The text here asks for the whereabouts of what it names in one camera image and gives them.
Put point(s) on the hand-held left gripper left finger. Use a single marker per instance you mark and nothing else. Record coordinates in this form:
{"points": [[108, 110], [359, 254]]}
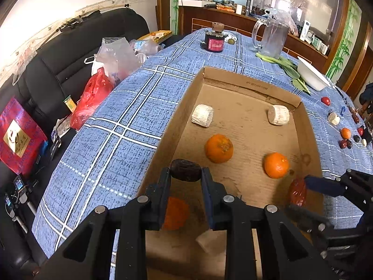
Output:
{"points": [[163, 204]]}

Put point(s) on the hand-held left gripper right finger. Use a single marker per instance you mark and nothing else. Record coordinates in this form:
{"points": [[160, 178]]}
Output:
{"points": [[208, 207]]}

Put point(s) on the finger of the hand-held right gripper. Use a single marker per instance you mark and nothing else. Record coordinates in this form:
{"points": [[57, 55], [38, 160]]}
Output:
{"points": [[306, 217], [323, 185]]}

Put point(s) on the orange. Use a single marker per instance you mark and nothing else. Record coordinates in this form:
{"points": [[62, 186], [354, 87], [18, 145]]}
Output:
{"points": [[174, 213], [276, 165], [219, 148], [346, 132]]}

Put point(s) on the dark brown date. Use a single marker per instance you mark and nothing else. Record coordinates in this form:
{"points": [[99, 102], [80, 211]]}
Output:
{"points": [[185, 170]]}

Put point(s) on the brown cardboard box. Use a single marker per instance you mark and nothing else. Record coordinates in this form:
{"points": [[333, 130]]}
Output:
{"points": [[247, 140]]}

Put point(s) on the small dark date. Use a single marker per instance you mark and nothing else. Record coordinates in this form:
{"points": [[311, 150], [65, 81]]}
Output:
{"points": [[356, 138]]}

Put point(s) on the small white yam piece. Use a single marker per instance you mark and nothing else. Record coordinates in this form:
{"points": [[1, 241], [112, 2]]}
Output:
{"points": [[363, 142]]}

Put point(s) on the small red tomato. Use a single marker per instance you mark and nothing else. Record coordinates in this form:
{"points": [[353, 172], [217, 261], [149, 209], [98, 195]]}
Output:
{"points": [[325, 100], [360, 130]]}

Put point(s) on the black object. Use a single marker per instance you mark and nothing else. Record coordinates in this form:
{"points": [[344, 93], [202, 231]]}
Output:
{"points": [[368, 135]]}

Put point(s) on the brown dates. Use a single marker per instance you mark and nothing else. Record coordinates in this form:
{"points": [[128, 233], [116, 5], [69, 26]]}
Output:
{"points": [[354, 116]]}

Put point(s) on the dark clothing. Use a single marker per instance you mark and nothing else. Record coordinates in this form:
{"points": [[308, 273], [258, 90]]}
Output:
{"points": [[367, 93]]}

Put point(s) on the white bowl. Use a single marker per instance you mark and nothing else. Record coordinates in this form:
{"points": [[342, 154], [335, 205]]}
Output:
{"points": [[313, 73]]}

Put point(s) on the green leafy vegetables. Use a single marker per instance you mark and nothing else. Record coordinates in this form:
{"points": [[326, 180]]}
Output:
{"points": [[287, 67]]}

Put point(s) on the red plastic bag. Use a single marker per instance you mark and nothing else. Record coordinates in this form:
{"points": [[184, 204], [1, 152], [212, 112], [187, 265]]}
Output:
{"points": [[93, 96]]}

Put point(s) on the green yellow packet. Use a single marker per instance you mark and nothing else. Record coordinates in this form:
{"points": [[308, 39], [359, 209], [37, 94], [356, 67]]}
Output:
{"points": [[70, 104]]}

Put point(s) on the small black device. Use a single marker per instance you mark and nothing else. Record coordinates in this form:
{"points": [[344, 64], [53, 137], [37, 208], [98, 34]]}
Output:
{"points": [[19, 184], [9, 204]]}

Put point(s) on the red gift bag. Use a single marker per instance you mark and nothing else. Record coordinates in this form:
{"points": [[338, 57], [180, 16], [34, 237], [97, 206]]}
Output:
{"points": [[23, 140]]}

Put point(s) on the glass pitcher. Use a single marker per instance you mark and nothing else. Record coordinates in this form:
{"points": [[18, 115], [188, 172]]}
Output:
{"points": [[272, 39]]}

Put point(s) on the clear plastic bag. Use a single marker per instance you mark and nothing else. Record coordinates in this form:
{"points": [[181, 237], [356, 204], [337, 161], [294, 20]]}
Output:
{"points": [[116, 55], [287, 17]]}

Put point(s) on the plastic water bottle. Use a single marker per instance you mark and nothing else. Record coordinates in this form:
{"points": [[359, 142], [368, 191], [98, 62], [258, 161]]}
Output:
{"points": [[145, 46]]}

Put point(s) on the black jar with red label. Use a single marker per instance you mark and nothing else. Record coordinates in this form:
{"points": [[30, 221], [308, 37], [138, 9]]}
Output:
{"points": [[214, 42]]}

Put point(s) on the small green fruit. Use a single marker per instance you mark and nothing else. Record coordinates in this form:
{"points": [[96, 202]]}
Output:
{"points": [[231, 41]]}

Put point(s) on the yellow box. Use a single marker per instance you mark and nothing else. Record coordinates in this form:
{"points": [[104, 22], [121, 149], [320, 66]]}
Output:
{"points": [[154, 36]]}

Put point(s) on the black sofa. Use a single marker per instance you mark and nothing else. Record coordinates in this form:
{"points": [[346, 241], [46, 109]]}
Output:
{"points": [[52, 64]]}

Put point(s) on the wooden counter cabinet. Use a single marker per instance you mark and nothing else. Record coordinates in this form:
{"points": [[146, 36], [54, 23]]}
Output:
{"points": [[233, 23]]}

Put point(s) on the green bamboo wall decal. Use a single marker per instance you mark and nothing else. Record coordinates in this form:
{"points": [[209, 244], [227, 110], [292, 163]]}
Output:
{"points": [[174, 5], [346, 40]]}

